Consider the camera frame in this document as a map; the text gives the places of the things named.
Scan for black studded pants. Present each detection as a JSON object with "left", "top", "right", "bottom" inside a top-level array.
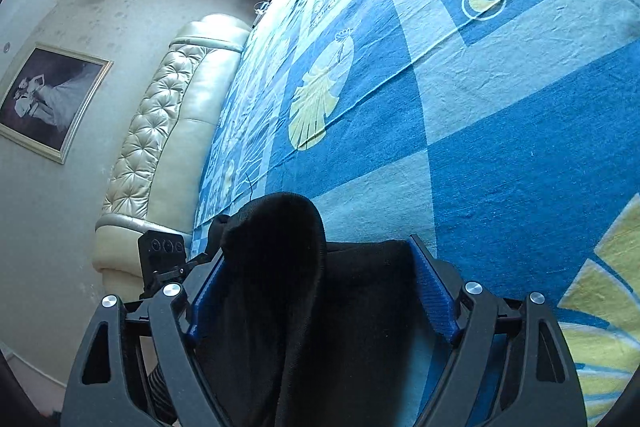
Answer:
[{"left": 195, "top": 193, "right": 430, "bottom": 426}]

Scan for cream tufted leather headboard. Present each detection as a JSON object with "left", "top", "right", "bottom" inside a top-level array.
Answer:
[{"left": 92, "top": 14, "right": 250, "bottom": 300}]

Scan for framed wedding photo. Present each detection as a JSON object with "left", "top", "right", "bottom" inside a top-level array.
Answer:
[{"left": 1, "top": 42, "right": 113, "bottom": 165}]

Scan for blue patterned bed sheet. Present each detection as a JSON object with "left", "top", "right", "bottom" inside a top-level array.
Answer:
[{"left": 192, "top": 0, "right": 639, "bottom": 426}]

